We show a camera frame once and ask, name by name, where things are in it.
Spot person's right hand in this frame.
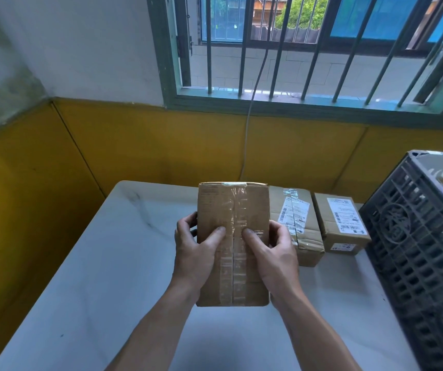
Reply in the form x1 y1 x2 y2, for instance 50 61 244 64
242 220 304 301

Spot person's left hand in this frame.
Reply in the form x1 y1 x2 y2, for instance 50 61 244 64
171 212 227 294

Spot taped brown cardboard box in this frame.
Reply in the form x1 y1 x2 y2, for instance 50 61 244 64
196 182 271 307

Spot person's right forearm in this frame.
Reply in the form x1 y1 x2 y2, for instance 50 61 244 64
271 288 362 371

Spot person's left forearm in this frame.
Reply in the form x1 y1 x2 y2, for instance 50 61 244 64
105 280 201 371

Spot cardboard box with long label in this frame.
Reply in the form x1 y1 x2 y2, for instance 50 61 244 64
269 185 326 268

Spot small cardboard box white label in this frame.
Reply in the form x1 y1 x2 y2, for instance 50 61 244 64
313 192 372 256

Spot grey plastic crate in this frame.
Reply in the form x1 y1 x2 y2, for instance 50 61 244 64
359 150 443 371

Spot grey window bars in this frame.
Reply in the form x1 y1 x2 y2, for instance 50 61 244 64
204 0 443 108

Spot grey hanging cable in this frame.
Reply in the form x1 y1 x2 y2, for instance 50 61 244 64
239 0 277 181

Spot green window frame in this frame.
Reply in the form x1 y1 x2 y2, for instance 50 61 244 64
146 0 443 132

